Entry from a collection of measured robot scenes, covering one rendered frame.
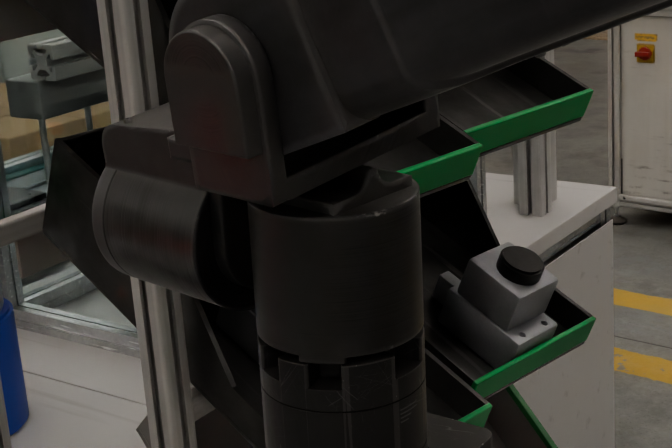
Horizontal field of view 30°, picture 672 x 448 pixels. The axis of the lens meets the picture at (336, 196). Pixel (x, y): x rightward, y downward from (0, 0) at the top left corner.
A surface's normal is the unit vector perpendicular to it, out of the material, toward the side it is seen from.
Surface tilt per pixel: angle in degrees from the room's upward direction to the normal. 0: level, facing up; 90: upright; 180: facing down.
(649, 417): 0
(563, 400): 90
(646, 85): 90
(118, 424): 0
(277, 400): 90
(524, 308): 115
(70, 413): 0
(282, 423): 90
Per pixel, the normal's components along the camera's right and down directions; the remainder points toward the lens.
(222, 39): 0.36, -0.63
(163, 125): -0.17, -0.94
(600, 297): 0.82, 0.11
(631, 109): -0.63, 0.26
